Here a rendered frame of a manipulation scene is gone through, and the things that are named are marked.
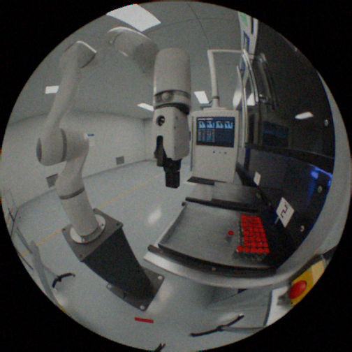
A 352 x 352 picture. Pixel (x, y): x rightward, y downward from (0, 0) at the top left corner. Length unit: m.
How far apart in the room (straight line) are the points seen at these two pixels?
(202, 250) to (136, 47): 0.59
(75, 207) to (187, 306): 1.11
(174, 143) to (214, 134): 0.94
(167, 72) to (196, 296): 1.35
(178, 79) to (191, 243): 0.43
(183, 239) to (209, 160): 0.89
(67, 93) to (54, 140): 0.16
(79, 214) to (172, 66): 0.51
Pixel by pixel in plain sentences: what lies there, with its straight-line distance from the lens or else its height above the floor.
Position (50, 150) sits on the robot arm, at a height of 1.21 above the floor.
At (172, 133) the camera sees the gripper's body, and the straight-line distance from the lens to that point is 0.18.
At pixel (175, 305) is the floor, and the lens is 1.19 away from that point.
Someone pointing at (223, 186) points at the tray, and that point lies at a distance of 0.80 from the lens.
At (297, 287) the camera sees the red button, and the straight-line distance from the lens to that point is 0.28.
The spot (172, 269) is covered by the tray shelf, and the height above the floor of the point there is 0.88.
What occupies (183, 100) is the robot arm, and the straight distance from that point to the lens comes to 0.21.
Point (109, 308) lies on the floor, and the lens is 1.33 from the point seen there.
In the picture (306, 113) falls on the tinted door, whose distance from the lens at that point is 0.39.
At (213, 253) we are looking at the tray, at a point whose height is 0.88.
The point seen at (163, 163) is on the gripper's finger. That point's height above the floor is 1.15.
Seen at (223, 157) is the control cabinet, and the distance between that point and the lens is 1.09.
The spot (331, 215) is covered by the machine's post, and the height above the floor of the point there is 1.12.
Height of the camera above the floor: 1.19
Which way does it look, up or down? 18 degrees down
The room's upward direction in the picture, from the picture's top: straight up
